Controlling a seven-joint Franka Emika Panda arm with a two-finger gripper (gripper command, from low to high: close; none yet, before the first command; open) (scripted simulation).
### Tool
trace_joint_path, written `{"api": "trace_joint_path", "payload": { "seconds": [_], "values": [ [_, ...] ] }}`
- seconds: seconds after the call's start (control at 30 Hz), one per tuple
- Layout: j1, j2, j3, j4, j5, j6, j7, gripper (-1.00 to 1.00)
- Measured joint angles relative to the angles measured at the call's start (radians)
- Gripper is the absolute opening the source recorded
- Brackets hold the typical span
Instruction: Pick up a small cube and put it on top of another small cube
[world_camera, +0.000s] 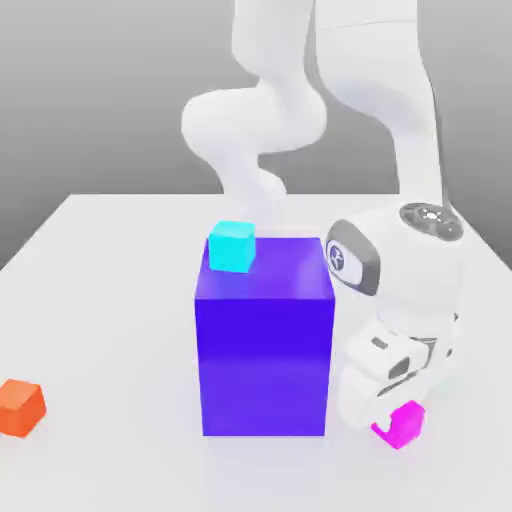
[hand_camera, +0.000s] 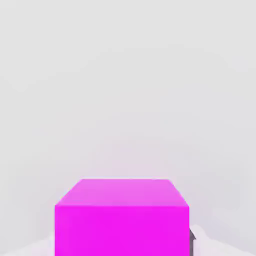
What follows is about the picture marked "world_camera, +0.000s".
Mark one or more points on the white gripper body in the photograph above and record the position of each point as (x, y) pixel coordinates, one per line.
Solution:
(358, 398)

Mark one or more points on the small magenta cube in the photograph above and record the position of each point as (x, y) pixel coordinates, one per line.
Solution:
(404, 428)

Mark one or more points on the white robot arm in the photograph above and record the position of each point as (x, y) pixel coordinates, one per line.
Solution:
(416, 280)

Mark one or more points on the small cyan cube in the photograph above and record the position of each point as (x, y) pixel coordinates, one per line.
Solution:
(231, 248)

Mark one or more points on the small orange cube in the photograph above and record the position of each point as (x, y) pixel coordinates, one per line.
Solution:
(20, 408)

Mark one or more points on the large purple box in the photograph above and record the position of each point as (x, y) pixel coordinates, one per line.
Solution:
(264, 360)

